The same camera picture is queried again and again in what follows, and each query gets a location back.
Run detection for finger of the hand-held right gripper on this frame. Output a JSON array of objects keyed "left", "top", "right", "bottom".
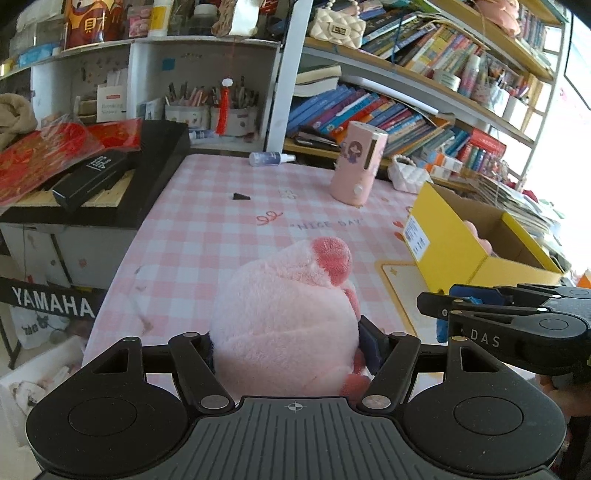
[
  {"left": 416, "top": 291, "right": 548, "bottom": 366},
  {"left": 449, "top": 283, "right": 574, "bottom": 306}
]

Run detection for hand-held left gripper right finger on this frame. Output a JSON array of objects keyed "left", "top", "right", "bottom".
[{"left": 355, "top": 315, "right": 509, "bottom": 412}]

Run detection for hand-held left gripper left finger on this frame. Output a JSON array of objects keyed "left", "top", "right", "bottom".
[{"left": 83, "top": 332, "right": 235, "bottom": 415}]

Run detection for salmon pink plush toy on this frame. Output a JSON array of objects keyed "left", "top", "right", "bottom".
[{"left": 461, "top": 220, "right": 499, "bottom": 256}]

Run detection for yellow cardboard box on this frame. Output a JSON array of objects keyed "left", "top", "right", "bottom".
[{"left": 402, "top": 182, "right": 564, "bottom": 296}]

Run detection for light pink plush toy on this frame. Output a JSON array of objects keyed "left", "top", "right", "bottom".
[{"left": 209, "top": 236, "right": 375, "bottom": 403}]

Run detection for person's right hand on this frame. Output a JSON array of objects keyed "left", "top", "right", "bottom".
[{"left": 536, "top": 375, "right": 588, "bottom": 419}]

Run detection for stack of papers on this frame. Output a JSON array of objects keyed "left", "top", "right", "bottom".
[{"left": 475, "top": 175, "right": 567, "bottom": 260}]

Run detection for pink checkered tablecloth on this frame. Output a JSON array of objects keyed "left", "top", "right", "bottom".
[{"left": 85, "top": 153, "right": 463, "bottom": 398}]

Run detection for orange and white boxes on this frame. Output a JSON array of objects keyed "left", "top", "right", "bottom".
[{"left": 424, "top": 150, "right": 465, "bottom": 181}]

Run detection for white quilted purse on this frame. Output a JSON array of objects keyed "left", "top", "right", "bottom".
[{"left": 387, "top": 154, "right": 435, "bottom": 194}]

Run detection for black keyboard stand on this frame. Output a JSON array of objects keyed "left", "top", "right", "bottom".
[{"left": 0, "top": 276, "right": 99, "bottom": 370}]

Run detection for pink humidifier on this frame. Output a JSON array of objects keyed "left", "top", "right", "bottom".
[{"left": 329, "top": 120, "right": 389, "bottom": 206}]

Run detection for white desk organizer cups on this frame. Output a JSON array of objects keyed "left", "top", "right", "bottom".
[{"left": 503, "top": 94, "right": 530, "bottom": 130}]

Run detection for black electric keyboard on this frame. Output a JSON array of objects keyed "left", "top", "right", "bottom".
[{"left": 0, "top": 120, "right": 191, "bottom": 230}]

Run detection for small spray bottle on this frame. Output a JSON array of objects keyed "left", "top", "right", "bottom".
[{"left": 249, "top": 151, "right": 297, "bottom": 168}]

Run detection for long black box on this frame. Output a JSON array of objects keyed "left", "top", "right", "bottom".
[{"left": 51, "top": 150, "right": 129, "bottom": 212}]

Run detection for long row of blue books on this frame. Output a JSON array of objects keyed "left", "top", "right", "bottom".
[{"left": 286, "top": 82, "right": 468, "bottom": 160}]

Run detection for tall white patterned bottle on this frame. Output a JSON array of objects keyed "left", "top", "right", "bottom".
[{"left": 459, "top": 54, "right": 481, "bottom": 98}]

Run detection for white jar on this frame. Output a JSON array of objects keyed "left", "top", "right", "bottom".
[{"left": 433, "top": 69, "right": 462, "bottom": 92}]

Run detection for small red patterned packet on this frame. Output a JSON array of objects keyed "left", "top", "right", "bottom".
[{"left": 87, "top": 118, "right": 143, "bottom": 153}]

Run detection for white pen holder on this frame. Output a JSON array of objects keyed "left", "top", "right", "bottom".
[
  {"left": 164, "top": 103, "right": 211, "bottom": 131},
  {"left": 211, "top": 106, "right": 259, "bottom": 137}
]

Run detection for large red patterned packet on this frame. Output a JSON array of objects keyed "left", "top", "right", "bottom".
[{"left": 0, "top": 123, "right": 105, "bottom": 206}]

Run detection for red tassel ornament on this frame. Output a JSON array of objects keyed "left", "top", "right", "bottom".
[{"left": 216, "top": 77, "right": 233, "bottom": 136}]

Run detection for slanted row of books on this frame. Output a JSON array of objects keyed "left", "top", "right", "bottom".
[{"left": 362, "top": 13, "right": 486, "bottom": 79}]

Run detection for stacked thick books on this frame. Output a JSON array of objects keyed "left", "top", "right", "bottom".
[{"left": 295, "top": 64, "right": 343, "bottom": 98}]

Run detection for white card box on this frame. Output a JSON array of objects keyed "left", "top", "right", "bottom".
[{"left": 95, "top": 85, "right": 128, "bottom": 123}]

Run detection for white bookshelf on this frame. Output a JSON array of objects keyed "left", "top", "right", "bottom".
[{"left": 0, "top": 0, "right": 566, "bottom": 195}]

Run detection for pink basin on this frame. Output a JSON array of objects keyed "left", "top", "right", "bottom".
[{"left": 475, "top": 0, "right": 523, "bottom": 36}]

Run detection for beige cloth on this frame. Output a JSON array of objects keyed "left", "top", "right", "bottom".
[{"left": 0, "top": 93, "right": 39, "bottom": 151}]

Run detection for cream quilted handbag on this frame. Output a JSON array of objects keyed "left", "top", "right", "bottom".
[{"left": 310, "top": 0, "right": 366, "bottom": 49}]

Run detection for cream paper gift bag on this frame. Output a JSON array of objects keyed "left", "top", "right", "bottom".
[{"left": 212, "top": 0, "right": 259, "bottom": 38}]

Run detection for white bottle yellow label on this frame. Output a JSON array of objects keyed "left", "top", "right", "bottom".
[{"left": 147, "top": 0, "right": 174, "bottom": 38}]

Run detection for fortune god printed canister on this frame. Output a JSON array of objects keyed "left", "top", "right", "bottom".
[{"left": 62, "top": 0, "right": 127, "bottom": 51}]

